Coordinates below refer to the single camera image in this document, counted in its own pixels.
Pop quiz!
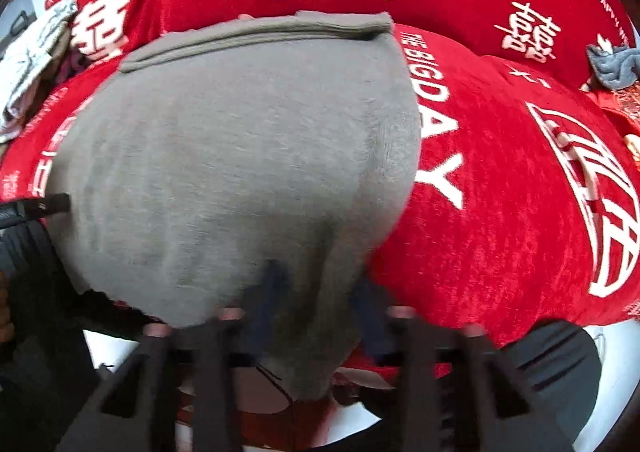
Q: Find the dark pink patterned cloth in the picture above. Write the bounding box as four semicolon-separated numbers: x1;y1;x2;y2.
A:
50;24;83;88

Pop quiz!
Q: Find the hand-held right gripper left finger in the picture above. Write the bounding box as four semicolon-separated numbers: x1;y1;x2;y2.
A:
55;259;289;452

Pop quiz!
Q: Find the grey blue cloth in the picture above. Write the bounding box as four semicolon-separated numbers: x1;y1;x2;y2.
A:
586;43;640;92

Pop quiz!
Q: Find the grey knit sweater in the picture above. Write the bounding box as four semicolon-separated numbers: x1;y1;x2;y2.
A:
47;11;423;403

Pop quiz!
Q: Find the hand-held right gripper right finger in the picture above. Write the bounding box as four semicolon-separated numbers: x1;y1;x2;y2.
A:
349;277;576;452

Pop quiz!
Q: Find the white grey patterned cloth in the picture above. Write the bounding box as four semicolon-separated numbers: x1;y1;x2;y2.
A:
0;0;79;143

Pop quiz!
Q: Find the red patterned packet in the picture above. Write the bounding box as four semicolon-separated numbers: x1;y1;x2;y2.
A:
587;84;640;133

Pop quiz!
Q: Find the red printed sofa blanket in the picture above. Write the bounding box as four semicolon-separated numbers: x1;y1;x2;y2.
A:
0;0;640;452

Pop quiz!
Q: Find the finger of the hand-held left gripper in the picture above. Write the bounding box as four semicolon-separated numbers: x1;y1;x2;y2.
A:
0;193;71;229

